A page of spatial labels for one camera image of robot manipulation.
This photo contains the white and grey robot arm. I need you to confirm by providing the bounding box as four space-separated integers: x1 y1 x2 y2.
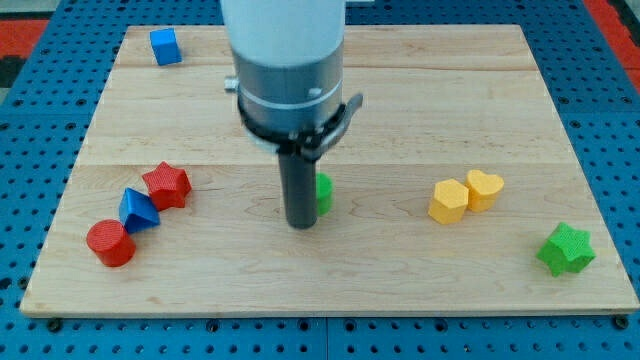
221 0 362 229

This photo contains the yellow heart block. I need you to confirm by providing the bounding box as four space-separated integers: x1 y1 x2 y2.
465 169 505 212

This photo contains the green cylinder block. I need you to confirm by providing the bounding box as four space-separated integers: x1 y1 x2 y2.
316 173 333 216

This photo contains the light wooden board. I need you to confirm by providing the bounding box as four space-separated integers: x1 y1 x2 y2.
21 25 639 319

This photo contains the black clamp ring with lever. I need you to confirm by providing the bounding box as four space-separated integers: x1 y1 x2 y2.
236 92 365 162

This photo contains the blue cube block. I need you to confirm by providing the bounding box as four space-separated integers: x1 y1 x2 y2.
149 28 182 66

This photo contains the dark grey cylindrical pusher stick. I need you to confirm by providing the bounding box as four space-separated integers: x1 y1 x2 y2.
278 154 318 229

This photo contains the red star block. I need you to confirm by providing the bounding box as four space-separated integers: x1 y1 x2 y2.
142 162 192 211

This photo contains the red cylinder block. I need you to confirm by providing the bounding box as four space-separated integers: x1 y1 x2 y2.
86 219 136 267

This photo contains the yellow hexagon block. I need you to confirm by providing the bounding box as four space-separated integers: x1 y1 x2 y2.
427 179 469 225

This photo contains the blue triangular prism block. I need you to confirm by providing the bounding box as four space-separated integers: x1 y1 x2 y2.
119 188 160 233

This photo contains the green star block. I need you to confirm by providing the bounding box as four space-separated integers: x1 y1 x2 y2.
536 222 596 277

